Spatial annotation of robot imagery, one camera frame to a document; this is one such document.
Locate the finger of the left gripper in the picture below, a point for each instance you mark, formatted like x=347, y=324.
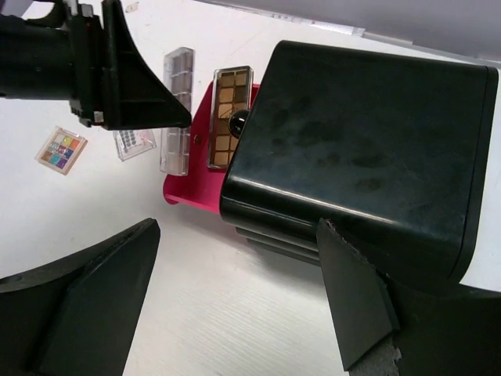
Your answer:
x=133, y=96

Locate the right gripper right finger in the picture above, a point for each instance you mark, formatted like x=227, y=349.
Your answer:
x=387, y=326

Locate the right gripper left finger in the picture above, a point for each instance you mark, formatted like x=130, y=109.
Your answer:
x=78, y=314

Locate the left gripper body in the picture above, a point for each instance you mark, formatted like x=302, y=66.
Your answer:
x=55, y=57

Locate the pink brown eyeshadow palette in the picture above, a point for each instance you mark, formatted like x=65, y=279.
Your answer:
x=174, y=142

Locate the black drawer organizer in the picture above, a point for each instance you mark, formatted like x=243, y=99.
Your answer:
x=400, y=154

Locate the white labelled card box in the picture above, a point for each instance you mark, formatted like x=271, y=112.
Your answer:
x=131, y=143

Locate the small tape piece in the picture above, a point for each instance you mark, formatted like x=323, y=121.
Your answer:
x=131, y=7

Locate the colourful eyeshadow palette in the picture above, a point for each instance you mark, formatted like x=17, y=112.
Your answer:
x=61, y=150

